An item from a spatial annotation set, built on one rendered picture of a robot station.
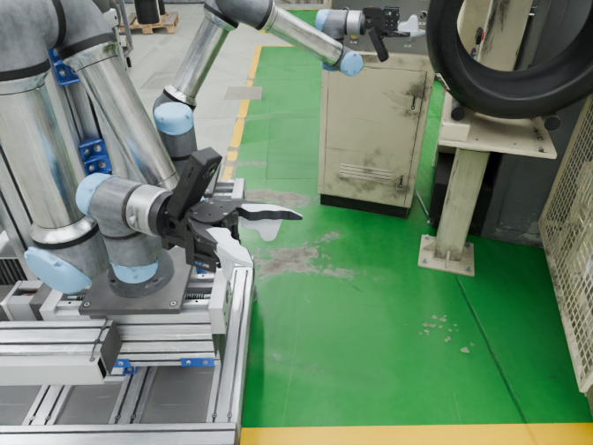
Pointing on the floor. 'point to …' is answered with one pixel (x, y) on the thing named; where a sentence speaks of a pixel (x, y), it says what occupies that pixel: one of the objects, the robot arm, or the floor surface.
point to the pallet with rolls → (152, 17)
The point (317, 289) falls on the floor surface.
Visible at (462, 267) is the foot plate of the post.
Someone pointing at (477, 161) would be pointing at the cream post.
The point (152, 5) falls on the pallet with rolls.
